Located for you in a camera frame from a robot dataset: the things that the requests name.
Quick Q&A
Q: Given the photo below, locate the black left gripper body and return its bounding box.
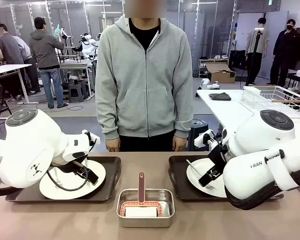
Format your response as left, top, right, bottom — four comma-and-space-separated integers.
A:
51, 159, 91, 177

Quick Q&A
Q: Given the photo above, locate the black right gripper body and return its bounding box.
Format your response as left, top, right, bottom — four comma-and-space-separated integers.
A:
207, 142, 229, 174

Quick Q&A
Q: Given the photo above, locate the white round plate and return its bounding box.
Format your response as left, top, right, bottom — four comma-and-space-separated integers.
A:
186, 157, 231, 198
39, 159, 107, 200

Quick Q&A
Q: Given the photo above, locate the silver fork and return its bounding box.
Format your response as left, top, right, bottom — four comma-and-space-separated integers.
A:
185, 159, 216, 192

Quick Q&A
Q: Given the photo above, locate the dark brown serving tray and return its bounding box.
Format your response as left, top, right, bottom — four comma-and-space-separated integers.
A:
5, 156, 122, 204
168, 154, 285, 203

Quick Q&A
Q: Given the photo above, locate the pink lint roller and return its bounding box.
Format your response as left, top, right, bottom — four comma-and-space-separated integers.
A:
121, 171, 164, 218

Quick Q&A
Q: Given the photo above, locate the person's right hand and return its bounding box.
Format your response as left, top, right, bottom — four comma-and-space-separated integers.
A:
106, 138, 121, 153

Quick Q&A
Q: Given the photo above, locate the person's left hand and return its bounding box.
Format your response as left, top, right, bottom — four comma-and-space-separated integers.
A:
172, 136, 187, 152

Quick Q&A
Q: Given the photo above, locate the blue-grey plastic stool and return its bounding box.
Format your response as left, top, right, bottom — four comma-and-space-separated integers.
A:
188, 118, 211, 151

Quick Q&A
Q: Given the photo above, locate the white side table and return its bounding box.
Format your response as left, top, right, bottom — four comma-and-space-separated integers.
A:
196, 88, 300, 131

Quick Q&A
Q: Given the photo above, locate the folded dark grey cloth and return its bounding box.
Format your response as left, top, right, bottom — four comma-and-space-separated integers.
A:
208, 92, 232, 102

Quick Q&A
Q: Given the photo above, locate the rectangular metal container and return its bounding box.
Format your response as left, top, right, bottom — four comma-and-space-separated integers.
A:
116, 188, 176, 228

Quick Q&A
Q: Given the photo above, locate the grey plastic stool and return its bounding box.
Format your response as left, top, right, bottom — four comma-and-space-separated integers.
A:
67, 82, 89, 103

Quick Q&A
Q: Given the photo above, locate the open cardboard box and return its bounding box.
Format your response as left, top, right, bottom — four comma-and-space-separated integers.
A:
205, 62, 237, 84

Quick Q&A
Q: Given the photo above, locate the black folding chair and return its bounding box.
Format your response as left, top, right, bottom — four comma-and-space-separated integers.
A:
0, 86, 13, 138

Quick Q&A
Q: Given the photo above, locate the person in grey hoodie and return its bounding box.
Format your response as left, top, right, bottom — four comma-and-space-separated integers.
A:
94, 14, 194, 153

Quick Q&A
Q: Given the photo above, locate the man in dark hoodie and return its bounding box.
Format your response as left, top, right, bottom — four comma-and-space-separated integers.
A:
29, 16, 66, 109

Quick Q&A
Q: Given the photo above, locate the man in light grey top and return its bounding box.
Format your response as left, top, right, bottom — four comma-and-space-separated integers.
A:
14, 36, 41, 94

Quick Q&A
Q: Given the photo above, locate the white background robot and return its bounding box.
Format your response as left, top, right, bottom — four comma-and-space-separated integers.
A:
79, 33, 100, 61

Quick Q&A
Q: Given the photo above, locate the white desk with metal legs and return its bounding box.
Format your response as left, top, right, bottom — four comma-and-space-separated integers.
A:
0, 64, 40, 105

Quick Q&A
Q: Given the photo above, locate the person with black mask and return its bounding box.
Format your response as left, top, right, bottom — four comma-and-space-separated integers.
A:
266, 18, 300, 87

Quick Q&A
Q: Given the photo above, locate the man in grey jacket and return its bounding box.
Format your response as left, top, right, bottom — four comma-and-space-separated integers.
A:
0, 23, 25, 101

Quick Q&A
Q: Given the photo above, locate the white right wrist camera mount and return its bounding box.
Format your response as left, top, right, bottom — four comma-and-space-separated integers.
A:
194, 129, 225, 151

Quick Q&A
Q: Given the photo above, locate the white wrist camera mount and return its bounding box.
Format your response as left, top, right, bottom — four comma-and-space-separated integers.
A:
81, 129, 101, 151
194, 129, 225, 151

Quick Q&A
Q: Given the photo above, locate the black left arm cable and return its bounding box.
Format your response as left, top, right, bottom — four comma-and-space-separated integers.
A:
46, 163, 91, 192

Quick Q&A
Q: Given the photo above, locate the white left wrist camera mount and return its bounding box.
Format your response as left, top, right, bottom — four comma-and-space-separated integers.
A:
81, 129, 101, 151

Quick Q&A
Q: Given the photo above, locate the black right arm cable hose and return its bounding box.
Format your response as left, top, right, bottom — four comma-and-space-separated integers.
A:
224, 164, 300, 210

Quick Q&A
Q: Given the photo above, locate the white wire dish rack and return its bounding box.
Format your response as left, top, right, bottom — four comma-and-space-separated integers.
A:
240, 85, 300, 119

